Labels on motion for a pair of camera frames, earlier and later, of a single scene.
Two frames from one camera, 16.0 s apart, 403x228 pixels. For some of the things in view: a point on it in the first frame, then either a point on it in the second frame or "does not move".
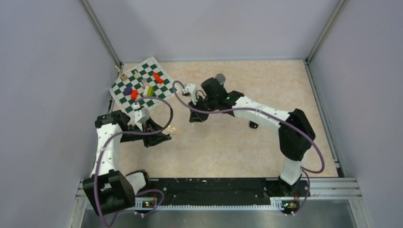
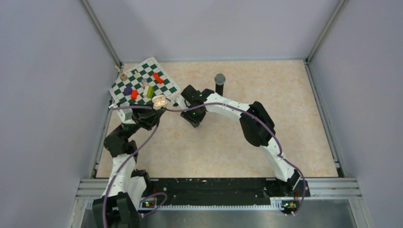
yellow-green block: (150, 91) does not move
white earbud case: (170, 129) to (159, 101)
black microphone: (221, 78) does not move
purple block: (128, 91) does not move
